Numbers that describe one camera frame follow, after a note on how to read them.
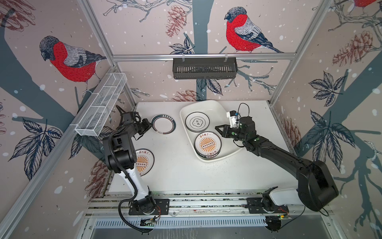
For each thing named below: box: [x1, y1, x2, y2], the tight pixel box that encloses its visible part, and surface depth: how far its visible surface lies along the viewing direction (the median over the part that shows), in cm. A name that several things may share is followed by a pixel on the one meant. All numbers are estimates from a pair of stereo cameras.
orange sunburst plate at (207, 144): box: [193, 130, 223, 159], surface depth 97 cm
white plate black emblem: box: [185, 111, 210, 133], surface depth 109 cm
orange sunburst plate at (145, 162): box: [133, 148, 155, 177], surface depth 92 cm
